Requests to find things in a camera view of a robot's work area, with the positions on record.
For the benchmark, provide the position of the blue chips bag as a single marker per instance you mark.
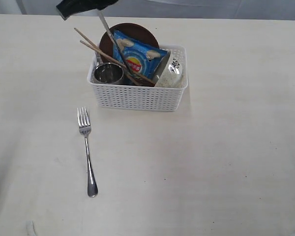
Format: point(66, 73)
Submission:
point(140, 57)

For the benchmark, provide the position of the stainless steel fork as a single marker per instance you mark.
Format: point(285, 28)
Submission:
point(85, 130)

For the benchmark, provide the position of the brown round plate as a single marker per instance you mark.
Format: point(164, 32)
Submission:
point(132, 30)

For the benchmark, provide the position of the white perforated plastic basket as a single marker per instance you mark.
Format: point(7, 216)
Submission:
point(141, 98)

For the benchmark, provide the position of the white ceramic patterned bowl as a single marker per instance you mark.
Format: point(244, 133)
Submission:
point(169, 72)

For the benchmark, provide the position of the stainless steel knife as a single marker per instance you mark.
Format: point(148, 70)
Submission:
point(111, 36)

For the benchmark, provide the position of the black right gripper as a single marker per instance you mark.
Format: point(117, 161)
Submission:
point(67, 8)

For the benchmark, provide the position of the stainless steel cup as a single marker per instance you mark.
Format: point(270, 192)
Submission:
point(109, 73)

